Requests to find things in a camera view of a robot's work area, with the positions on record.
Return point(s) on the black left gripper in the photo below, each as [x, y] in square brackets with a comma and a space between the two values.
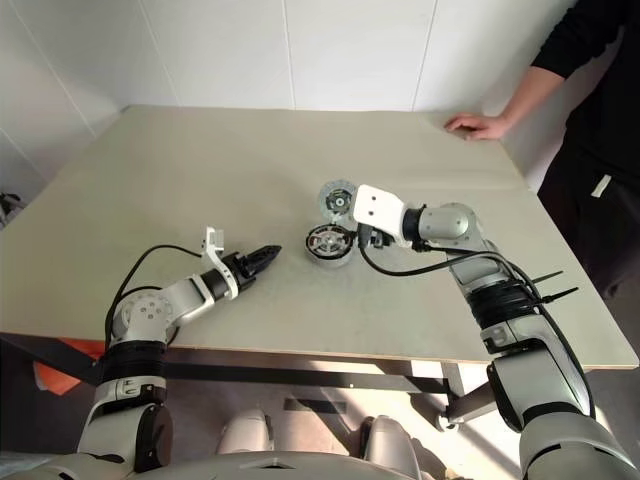
[241, 270]

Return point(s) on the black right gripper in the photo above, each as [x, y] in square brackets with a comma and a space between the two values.
[380, 239]

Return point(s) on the black round disc part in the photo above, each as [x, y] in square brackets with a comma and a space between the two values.
[328, 242]

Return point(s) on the grey motor end cover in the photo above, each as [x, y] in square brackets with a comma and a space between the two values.
[336, 200]

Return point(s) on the grey motor stator housing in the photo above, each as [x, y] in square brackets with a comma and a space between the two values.
[325, 263]

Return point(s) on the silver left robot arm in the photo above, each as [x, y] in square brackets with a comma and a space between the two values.
[150, 310]

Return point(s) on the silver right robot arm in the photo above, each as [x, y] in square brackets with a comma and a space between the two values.
[450, 222]

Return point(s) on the person's bare right forearm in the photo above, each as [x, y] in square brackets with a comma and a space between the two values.
[532, 97]

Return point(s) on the person's right hand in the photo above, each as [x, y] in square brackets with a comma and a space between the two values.
[482, 126]

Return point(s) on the black zip tie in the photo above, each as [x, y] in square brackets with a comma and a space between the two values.
[547, 276]
[562, 295]

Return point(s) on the rounded silver robot left leg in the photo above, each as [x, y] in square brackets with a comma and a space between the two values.
[245, 430]

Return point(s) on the rounded silver robot leg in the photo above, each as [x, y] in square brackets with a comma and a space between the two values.
[245, 430]
[387, 435]

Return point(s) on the rounded silver robot right leg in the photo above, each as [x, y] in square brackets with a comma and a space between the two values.
[387, 435]

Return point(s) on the table caster wheel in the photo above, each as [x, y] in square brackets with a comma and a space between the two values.
[452, 423]

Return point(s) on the silver robot torso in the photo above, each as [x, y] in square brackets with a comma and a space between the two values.
[310, 467]

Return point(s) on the orange plastic sheet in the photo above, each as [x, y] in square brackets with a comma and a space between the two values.
[60, 375]

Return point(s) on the person in black clothes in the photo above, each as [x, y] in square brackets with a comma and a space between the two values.
[600, 150]

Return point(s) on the small dark device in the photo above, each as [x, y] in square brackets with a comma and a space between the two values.
[9, 207]

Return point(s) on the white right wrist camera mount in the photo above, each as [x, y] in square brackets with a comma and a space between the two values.
[377, 205]

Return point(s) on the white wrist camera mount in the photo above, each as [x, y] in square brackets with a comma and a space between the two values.
[377, 205]
[214, 240]

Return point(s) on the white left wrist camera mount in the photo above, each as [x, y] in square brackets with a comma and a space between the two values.
[214, 240]

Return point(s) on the black metal table frame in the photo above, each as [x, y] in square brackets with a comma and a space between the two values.
[300, 376]

